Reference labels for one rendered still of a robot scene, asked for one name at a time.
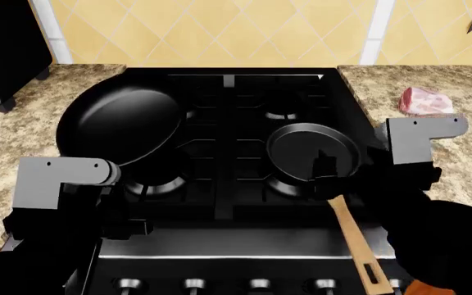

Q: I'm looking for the black toaster oven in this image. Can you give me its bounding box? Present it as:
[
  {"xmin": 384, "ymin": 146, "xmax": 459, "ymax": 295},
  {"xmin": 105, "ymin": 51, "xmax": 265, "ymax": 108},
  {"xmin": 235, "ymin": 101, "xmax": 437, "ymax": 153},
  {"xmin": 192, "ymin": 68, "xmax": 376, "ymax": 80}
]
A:
[{"xmin": 0, "ymin": 0, "xmax": 53, "ymax": 114}]

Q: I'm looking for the grey camera bracket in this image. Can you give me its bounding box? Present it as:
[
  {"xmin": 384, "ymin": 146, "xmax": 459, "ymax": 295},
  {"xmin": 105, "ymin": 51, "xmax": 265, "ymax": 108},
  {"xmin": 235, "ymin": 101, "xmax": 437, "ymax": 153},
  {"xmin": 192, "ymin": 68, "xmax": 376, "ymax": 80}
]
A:
[
  {"xmin": 12, "ymin": 156, "xmax": 122, "ymax": 211},
  {"xmin": 384, "ymin": 113, "xmax": 470, "ymax": 166}
]

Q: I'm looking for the silver gas burner ring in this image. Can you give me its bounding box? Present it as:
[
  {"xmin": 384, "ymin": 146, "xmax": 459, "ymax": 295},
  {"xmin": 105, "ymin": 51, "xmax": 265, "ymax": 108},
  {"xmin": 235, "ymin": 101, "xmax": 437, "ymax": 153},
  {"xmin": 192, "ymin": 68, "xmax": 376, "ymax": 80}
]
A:
[
  {"xmin": 124, "ymin": 175, "xmax": 188, "ymax": 197},
  {"xmin": 266, "ymin": 177, "xmax": 323, "ymax": 198},
  {"xmin": 263, "ymin": 111, "xmax": 299, "ymax": 121}
]

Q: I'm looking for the grey left camera bracket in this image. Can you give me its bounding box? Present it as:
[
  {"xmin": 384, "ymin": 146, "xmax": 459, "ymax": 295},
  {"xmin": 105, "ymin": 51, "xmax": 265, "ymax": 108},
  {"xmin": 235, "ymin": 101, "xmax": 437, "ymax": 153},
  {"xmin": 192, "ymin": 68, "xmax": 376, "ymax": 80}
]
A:
[{"xmin": 12, "ymin": 156, "xmax": 122, "ymax": 211}]

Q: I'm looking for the grey right camera bracket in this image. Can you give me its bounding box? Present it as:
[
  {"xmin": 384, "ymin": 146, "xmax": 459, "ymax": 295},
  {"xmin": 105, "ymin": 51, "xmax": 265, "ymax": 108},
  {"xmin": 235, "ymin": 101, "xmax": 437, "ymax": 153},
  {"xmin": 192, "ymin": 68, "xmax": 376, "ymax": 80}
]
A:
[{"xmin": 384, "ymin": 113, "xmax": 470, "ymax": 166}]

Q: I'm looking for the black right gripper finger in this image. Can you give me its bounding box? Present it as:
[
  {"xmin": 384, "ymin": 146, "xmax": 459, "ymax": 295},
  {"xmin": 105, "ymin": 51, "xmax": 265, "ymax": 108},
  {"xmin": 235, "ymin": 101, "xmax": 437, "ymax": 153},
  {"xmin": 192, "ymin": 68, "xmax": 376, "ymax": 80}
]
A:
[
  {"xmin": 311, "ymin": 149, "xmax": 343, "ymax": 180},
  {"xmin": 313, "ymin": 175, "xmax": 369, "ymax": 202}
]

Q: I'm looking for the raw pink pork loin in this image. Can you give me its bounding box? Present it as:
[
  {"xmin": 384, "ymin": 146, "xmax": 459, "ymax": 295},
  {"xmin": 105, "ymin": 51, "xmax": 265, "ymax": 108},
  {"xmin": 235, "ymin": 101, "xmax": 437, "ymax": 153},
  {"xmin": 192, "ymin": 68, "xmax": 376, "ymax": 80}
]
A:
[{"xmin": 397, "ymin": 86, "xmax": 455, "ymax": 116}]

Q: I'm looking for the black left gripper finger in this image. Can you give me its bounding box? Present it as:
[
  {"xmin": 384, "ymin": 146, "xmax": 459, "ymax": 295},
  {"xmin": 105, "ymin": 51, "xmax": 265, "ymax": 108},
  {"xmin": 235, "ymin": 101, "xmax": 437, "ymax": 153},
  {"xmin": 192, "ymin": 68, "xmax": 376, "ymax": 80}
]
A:
[{"xmin": 112, "ymin": 167, "xmax": 149, "ymax": 221}]

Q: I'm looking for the black gas stove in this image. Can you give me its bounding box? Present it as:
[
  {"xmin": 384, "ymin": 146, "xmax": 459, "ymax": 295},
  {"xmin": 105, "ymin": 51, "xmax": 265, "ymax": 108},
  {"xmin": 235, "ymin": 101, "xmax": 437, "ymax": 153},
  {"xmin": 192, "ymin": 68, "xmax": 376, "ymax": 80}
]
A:
[{"xmin": 61, "ymin": 66, "xmax": 415, "ymax": 295}]

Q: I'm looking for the large black frying pan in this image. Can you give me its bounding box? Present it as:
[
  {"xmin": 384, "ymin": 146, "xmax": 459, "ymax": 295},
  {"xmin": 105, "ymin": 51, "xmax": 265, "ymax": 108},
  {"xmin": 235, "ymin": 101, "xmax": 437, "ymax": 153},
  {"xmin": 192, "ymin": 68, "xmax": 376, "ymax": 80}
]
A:
[{"xmin": 55, "ymin": 84, "xmax": 184, "ymax": 169}]

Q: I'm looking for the small black pan wooden handle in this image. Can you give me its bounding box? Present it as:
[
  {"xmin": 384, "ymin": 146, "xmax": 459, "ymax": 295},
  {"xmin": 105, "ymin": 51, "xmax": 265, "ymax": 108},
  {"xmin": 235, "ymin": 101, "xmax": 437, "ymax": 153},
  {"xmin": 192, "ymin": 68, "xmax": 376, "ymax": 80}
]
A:
[{"xmin": 265, "ymin": 122, "xmax": 394, "ymax": 295}]

